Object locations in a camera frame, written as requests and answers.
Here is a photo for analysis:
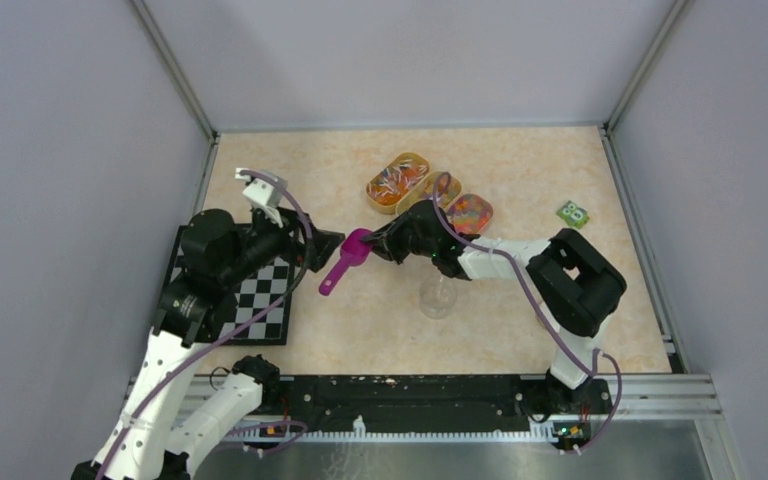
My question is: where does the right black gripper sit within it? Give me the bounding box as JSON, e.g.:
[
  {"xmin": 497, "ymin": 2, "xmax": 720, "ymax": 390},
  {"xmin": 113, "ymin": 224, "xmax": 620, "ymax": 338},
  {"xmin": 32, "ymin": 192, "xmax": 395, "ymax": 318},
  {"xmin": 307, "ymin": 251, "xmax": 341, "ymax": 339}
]
[{"xmin": 361, "ymin": 212, "xmax": 438, "ymax": 265}]

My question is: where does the tray of yellow purple candies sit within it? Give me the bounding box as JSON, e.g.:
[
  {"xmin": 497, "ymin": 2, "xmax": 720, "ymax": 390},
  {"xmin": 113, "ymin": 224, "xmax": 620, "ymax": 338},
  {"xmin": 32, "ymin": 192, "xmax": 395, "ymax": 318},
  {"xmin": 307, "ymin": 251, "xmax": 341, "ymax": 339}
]
[{"xmin": 395, "ymin": 171, "xmax": 463, "ymax": 215}]

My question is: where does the tray of striped candies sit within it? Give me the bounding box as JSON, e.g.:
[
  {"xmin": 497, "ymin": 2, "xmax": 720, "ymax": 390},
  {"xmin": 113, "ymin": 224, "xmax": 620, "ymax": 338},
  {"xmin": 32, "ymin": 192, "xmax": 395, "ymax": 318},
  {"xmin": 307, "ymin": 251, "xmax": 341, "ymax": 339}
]
[{"xmin": 365, "ymin": 152, "xmax": 431, "ymax": 214}]

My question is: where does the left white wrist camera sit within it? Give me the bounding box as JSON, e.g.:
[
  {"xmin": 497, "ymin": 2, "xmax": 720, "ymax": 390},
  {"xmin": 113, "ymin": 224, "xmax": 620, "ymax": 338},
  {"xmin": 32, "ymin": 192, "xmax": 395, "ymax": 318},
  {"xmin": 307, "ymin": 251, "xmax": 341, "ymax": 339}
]
[{"xmin": 235, "ymin": 168, "xmax": 288, "ymax": 227}]

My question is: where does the black white checkerboard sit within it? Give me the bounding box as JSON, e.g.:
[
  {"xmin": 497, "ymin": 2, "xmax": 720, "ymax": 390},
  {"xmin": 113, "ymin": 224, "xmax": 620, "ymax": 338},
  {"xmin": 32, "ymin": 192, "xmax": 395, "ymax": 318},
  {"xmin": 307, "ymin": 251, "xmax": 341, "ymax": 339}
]
[{"xmin": 163, "ymin": 225, "xmax": 297, "ymax": 346}]

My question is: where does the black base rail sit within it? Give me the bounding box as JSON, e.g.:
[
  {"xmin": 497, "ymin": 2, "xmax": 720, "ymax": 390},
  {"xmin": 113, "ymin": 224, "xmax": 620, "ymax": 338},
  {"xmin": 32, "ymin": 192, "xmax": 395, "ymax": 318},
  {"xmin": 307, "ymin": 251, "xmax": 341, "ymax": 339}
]
[{"xmin": 253, "ymin": 374, "xmax": 613, "ymax": 434}]

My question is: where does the tray of orange pink candies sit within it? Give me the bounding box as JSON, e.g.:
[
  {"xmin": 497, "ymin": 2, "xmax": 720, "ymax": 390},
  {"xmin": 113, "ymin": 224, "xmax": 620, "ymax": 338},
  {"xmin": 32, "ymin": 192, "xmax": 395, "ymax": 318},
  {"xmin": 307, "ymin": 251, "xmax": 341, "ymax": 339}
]
[{"xmin": 446, "ymin": 193, "xmax": 494, "ymax": 234}]

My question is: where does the purple plastic scoop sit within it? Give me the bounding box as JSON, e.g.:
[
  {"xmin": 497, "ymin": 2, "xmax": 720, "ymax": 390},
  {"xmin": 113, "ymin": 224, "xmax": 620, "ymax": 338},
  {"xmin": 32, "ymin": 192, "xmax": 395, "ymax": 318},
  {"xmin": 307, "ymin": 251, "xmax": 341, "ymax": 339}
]
[{"xmin": 318, "ymin": 228, "xmax": 372, "ymax": 296}]

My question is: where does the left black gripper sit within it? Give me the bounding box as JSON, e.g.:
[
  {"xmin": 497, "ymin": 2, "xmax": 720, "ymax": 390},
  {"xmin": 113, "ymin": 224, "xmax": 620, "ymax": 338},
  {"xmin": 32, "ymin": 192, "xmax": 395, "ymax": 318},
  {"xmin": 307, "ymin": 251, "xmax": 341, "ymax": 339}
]
[{"xmin": 221, "ymin": 202, "xmax": 345, "ymax": 286}]

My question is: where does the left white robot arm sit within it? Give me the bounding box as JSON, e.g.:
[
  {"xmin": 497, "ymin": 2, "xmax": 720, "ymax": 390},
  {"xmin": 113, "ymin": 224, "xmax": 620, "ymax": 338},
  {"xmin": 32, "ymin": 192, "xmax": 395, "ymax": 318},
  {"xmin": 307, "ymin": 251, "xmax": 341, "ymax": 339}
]
[{"xmin": 71, "ymin": 208, "xmax": 346, "ymax": 479}]

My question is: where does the clear plastic cup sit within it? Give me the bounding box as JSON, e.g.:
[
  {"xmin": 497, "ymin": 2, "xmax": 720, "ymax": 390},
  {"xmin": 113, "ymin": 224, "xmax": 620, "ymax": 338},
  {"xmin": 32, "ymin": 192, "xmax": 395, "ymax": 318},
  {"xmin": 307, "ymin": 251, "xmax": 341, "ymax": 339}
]
[{"xmin": 418, "ymin": 274, "xmax": 458, "ymax": 319}]

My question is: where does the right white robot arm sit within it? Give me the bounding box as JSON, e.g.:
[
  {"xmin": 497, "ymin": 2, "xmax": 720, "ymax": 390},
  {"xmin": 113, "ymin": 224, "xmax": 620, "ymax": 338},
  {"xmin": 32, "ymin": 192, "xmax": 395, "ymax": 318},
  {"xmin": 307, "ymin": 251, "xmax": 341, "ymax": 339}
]
[{"xmin": 362, "ymin": 200, "xmax": 627, "ymax": 412}]

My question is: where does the green owl eraser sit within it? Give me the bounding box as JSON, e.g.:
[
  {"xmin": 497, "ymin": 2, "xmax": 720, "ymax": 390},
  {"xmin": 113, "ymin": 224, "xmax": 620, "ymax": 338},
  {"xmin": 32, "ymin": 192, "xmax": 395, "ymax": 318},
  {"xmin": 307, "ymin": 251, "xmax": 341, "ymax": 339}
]
[{"xmin": 556, "ymin": 200, "xmax": 590, "ymax": 229}]

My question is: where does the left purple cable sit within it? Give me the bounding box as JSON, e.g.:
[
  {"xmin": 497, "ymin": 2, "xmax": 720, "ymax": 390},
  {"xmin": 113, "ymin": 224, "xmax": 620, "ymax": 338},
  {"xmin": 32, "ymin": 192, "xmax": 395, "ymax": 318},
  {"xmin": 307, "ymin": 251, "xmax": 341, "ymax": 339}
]
[{"xmin": 92, "ymin": 168, "xmax": 316, "ymax": 480}]

